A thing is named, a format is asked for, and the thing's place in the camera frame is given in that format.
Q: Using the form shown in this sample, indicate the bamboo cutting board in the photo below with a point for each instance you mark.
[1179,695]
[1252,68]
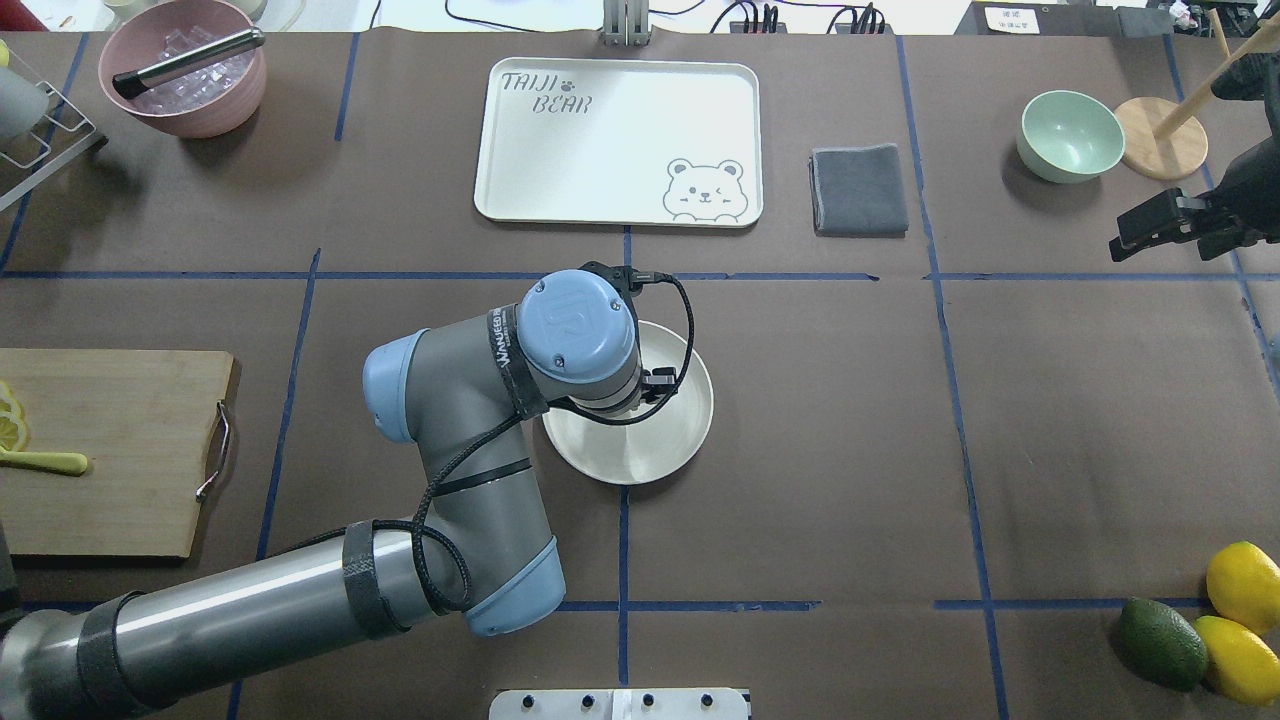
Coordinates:
[145,420]

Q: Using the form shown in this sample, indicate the black power strip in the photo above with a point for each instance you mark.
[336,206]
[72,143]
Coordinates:
[802,18]

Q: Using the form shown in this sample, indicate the black box with label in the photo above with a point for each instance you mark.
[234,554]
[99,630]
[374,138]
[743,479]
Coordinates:
[1012,18]

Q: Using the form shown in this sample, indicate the metal black-handled tongs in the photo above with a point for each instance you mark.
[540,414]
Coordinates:
[218,56]

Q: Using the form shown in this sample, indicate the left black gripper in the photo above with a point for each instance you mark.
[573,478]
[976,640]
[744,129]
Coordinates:
[660,381]

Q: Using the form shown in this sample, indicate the yellow lemon front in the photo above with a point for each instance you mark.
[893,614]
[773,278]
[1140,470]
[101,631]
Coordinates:
[1240,665]

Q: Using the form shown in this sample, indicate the lemon slice middle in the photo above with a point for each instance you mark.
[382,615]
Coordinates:
[8,402]

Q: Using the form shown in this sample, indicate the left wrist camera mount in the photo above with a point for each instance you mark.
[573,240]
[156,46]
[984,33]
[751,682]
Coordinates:
[626,280]

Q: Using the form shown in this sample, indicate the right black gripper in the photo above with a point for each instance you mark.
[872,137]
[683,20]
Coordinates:
[1225,217]

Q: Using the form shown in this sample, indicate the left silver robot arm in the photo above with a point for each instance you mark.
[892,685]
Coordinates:
[478,542]

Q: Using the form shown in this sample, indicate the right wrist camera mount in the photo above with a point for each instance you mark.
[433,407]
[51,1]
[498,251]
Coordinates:
[1247,78]

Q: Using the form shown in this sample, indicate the white bear tray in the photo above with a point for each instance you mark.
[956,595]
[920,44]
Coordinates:
[626,142]

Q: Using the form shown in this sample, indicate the grey cup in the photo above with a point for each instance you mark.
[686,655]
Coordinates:
[23,104]

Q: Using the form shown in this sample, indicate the grey folded cloth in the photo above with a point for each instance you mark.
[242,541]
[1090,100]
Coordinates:
[858,192]

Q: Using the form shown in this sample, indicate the mint green bowl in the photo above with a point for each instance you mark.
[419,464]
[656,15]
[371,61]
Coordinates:
[1068,138]

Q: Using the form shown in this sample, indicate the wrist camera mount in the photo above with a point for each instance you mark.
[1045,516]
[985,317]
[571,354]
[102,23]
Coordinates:
[1247,78]
[626,280]

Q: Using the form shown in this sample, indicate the lemon slice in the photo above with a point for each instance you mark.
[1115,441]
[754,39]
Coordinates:
[14,432]
[8,402]

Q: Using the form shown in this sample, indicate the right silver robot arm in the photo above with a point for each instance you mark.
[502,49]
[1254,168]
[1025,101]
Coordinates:
[1261,162]

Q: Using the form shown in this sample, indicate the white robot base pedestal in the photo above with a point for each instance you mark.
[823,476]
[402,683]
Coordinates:
[623,703]

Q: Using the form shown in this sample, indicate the green avocado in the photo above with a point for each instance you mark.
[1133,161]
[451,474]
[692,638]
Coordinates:
[1159,645]

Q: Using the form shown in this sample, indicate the pink bowl with ice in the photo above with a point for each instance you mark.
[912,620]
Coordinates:
[202,105]

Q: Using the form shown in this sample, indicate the aluminium frame post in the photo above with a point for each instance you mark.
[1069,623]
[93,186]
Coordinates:
[626,23]

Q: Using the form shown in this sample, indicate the wooden mug tree stand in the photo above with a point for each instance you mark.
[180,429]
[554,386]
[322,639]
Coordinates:
[1164,140]

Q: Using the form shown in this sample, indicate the wire cup rack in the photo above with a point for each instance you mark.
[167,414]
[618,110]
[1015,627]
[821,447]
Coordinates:
[61,137]

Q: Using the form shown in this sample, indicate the yellow lemon near avocado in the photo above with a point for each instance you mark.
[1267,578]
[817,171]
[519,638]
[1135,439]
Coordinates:
[1242,582]

